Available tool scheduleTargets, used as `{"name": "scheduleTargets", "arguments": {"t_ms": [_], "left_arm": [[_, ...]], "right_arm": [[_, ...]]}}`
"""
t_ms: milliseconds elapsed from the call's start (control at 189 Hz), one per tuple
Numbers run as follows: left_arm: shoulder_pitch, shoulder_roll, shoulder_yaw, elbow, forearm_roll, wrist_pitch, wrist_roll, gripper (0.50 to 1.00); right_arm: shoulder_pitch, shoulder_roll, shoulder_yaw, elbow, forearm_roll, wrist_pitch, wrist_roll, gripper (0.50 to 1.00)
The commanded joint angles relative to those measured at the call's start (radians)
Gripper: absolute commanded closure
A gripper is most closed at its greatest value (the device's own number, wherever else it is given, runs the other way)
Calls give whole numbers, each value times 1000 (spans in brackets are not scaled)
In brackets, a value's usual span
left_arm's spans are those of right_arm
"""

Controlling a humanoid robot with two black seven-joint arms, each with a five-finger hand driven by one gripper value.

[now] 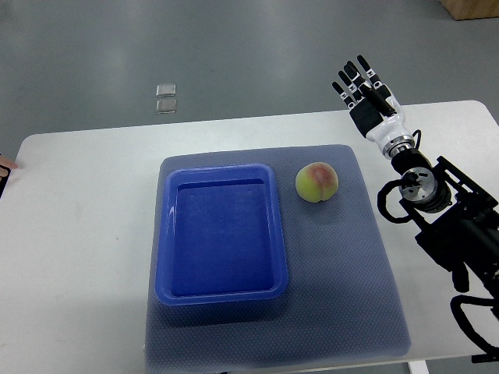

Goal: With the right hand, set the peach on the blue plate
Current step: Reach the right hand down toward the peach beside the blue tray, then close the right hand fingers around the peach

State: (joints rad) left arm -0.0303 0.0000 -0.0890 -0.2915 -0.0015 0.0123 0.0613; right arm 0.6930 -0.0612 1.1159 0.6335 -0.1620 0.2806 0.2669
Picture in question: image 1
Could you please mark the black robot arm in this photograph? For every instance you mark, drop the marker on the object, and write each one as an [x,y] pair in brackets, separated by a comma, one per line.
[458,224]

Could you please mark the person's fingertip at edge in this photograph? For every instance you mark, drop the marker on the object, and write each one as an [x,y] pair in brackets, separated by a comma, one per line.
[7,163]

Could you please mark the black object at left edge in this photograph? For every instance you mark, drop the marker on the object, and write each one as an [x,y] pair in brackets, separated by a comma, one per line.
[4,177]

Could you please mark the cardboard box corner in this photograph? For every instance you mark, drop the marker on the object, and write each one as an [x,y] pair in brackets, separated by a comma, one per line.
[471,9]

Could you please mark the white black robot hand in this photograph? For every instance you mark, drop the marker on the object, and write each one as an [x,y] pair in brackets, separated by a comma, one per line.
[373,107]

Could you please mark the blue plastic tray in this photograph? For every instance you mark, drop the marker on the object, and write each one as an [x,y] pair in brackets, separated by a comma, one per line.
[221,238]

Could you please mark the green red peach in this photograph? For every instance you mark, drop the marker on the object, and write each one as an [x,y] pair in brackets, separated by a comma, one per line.
[316,182]

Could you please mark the blue grey textured mat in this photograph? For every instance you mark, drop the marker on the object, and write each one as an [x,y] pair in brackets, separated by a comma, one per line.
[341,302]

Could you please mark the upper metal floor plate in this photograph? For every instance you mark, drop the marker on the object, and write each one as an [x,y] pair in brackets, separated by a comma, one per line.
[166,90]

